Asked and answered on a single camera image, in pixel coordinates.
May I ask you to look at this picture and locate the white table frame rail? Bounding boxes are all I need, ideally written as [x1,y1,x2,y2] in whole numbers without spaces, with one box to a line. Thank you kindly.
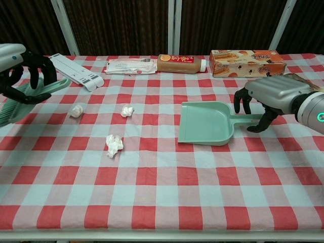
[0,229,324,241]

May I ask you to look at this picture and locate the orange cake box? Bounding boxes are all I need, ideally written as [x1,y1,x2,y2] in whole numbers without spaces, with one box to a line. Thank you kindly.
[210,49,288,77]

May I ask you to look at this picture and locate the red blue checkered tablecloth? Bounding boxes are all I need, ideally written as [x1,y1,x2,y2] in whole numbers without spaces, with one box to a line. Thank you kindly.
[0,53,324,232]

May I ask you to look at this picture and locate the white folding stand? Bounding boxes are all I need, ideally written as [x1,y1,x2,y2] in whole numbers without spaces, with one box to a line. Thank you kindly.
[48,53,105,92]

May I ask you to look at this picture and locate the clear plastic package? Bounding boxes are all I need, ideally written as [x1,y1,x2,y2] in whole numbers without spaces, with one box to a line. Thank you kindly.
[105,58,158,75]

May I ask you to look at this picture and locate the gold foil snack bag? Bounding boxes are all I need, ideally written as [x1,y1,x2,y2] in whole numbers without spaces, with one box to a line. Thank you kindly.
[288,73,324,93]

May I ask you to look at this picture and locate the large white tissue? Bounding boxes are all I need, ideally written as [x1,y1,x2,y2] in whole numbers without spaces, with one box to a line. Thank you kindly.
[105,134,125,159]

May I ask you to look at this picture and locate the brown drink bottle orange label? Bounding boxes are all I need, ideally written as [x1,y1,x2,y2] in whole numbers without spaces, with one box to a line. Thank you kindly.
[156,54,207,74]

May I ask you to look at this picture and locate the green hand broom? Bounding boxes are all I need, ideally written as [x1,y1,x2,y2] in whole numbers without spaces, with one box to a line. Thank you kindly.
[0,77,69,127]

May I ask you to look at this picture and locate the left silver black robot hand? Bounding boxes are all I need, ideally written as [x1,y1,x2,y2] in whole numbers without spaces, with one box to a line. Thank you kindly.
[0,43,58,105]

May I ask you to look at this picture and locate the white slanted frame post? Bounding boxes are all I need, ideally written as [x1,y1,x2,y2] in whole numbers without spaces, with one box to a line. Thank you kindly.
[50,0,81,56]
[268,0,297,51]

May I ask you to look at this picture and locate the green plastic dustpan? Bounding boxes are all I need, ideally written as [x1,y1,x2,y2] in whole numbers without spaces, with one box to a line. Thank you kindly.
[177,101,264,147]

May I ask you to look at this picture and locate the white vertical frame post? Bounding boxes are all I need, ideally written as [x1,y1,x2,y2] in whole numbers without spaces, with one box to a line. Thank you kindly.
[167,0,182,56]

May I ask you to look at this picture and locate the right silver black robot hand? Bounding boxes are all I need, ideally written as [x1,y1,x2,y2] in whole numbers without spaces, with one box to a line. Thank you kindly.
[233,75,313,133]

